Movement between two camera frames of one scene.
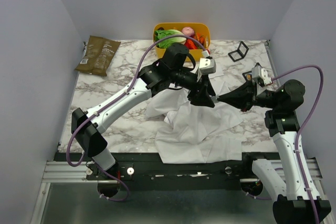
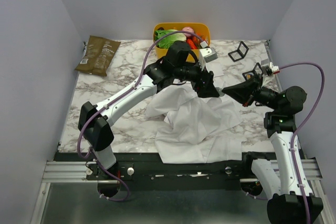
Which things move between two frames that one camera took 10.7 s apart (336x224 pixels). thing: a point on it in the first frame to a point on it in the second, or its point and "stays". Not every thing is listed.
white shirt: x=192 y=132 stays
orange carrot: x=199 y=38 to x=196 y=41
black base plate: x=145 y=172 stays
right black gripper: x=252 y=95 stays
